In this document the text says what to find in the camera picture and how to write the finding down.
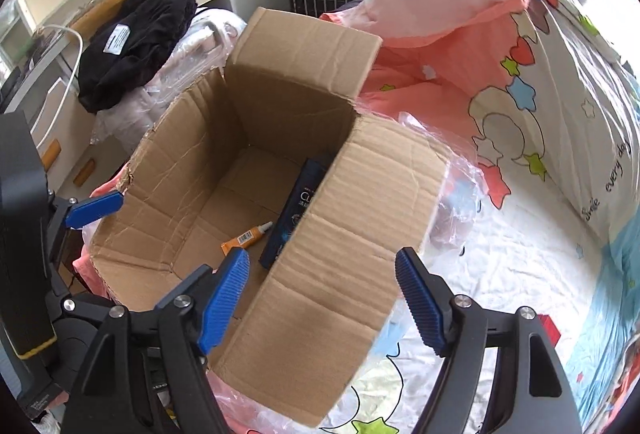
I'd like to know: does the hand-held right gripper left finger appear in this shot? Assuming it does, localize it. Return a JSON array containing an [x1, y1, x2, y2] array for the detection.
[[60, 248, 251, 434]]

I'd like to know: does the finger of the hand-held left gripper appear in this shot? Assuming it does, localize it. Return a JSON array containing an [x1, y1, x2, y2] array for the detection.
[[46, 237, 110, 316], [47, 191, 125, 236]]

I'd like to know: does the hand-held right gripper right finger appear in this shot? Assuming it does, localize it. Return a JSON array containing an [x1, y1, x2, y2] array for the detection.
[[395, 247, 583, 434]]

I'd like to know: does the orange tube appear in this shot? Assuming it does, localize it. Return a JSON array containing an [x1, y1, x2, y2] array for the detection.
[[220, 221, 275, 255]]

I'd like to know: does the brown cardboard box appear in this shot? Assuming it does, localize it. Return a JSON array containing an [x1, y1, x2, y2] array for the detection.
[[87, 6, 448, 427]]

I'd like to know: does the dark blue shampoo bottle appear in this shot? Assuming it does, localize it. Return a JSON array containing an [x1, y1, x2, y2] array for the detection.
[[259, 157, 333, 270]]

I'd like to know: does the clear plastic bag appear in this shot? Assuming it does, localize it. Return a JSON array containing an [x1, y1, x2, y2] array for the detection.
[[395, 111, 501, 260]]

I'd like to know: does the white desk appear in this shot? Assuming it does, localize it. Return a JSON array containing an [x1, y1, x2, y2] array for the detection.
[[0, 0, 236, 195]]

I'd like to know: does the star print bed sheet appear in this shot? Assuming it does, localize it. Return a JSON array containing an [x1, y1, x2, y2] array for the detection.
[[320, 174, 640, 434]]

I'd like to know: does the clear plastic wrap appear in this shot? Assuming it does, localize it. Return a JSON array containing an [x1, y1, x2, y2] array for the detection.
[[90, 9, 251, 147]]

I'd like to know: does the black garment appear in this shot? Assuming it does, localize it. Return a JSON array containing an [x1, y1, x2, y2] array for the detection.
[[77, 0, 199, 115]]

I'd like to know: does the star print quilt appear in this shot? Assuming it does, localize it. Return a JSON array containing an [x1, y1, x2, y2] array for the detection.
[[320, 0, 640, 240]]

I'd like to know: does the white cable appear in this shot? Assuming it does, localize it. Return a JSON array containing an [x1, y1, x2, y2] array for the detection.
[[37, 25, 86, 91]]

